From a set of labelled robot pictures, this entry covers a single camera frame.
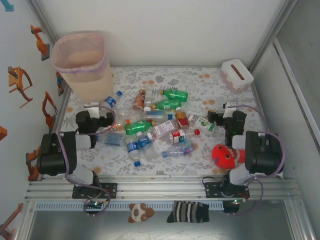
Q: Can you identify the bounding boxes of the floral tablecloth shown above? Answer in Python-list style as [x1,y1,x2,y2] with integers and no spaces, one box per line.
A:
[58,66,272,177]

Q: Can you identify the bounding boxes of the green soda bottle yellow cap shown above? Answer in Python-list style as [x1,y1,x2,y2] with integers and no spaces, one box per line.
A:
[124,119,157,136]
[151,98,183,112]
[159,87,189,103]

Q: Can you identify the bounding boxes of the brown coffee drink bottle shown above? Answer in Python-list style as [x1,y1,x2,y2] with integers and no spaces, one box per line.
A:
[133,86,147,111]

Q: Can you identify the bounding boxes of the beige mesh waste bin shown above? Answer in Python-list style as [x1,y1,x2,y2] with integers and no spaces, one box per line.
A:
[51,30,115,103]

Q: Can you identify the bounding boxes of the red label bottle red cap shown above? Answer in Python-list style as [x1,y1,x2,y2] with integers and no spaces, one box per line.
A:
[167,128,201,145]

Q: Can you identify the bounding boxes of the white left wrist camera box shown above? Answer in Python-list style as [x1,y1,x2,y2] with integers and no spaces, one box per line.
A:
[83,101,100,118]

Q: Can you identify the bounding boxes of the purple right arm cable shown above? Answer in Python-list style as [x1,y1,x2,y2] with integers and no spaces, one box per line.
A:
[223,104,286,217]

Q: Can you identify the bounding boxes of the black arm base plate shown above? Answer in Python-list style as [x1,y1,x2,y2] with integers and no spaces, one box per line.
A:
[204,181,251,200]
[71,182,118,200]

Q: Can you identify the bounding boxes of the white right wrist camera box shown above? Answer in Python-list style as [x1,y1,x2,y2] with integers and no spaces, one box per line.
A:
[222,102,238,119]

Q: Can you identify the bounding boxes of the orange claw gripper wall sticker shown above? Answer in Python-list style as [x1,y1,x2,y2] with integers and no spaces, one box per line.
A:
[7,66,34,109]

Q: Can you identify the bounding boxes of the aluminium rail beam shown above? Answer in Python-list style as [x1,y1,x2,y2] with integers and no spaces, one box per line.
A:
[24,174,301,201]

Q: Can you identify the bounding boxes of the crushed bottle colourful label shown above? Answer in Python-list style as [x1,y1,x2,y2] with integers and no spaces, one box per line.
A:
[161,141,198,159]

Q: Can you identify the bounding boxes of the pink plastic bin liner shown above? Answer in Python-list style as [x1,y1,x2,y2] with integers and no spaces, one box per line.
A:
[51,30,106,76]

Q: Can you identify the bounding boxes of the brown white panda plush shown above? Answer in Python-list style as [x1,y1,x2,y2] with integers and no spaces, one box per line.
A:
[127,202,156,224]

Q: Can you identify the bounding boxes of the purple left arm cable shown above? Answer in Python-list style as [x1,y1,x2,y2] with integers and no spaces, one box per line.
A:
[56,104,117,218]

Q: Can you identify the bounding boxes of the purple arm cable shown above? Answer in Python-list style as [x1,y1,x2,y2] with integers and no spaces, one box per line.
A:
[223,104,286,217]
[56,104,117,218]

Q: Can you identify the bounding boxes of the black white striped sock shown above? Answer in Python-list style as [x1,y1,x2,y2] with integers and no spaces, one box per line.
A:
[166,200,210,224]

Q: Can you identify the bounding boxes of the small circuit board with LEDs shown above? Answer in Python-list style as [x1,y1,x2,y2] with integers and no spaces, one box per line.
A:
[223,199,242,214]
[83,199,105,211]

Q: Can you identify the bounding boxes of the clear bottle orange cap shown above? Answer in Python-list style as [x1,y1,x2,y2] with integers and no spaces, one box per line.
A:
[96,119,131,135]

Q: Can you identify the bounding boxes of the clear bottle blue cap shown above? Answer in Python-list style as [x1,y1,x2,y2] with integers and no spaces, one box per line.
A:
[146,119,179,140]

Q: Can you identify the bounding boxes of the white slotted cable duct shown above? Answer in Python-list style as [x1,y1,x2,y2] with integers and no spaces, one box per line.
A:
[33,201,225,212]

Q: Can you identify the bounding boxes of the red fish plush toy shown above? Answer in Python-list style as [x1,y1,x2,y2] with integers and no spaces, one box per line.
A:
[211,143,247,170]

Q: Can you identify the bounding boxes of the blue label bottle white cap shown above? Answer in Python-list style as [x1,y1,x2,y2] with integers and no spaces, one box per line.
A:
[135,130,161,162]

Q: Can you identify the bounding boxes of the clear bottle pale blue label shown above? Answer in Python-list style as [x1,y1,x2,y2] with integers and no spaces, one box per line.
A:
[95,131,127,148]

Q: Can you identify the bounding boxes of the blue orange robot wall sticker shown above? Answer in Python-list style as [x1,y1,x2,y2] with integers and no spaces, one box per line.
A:
[55,71,66,97]

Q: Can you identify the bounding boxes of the white pink tissue box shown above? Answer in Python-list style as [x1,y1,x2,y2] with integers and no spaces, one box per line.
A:
[219,59,255,95]

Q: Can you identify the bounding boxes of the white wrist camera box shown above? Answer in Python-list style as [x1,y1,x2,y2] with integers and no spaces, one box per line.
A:
[222,102,238,119]
[83,101,100,118]

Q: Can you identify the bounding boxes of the clear bottle blue strip label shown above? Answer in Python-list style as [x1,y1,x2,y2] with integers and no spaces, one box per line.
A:
[142,110,174,121]

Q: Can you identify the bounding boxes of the aluminium frame post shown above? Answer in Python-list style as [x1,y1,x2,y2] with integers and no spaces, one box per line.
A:
[29,0,66,61]
[248,0,300,72]

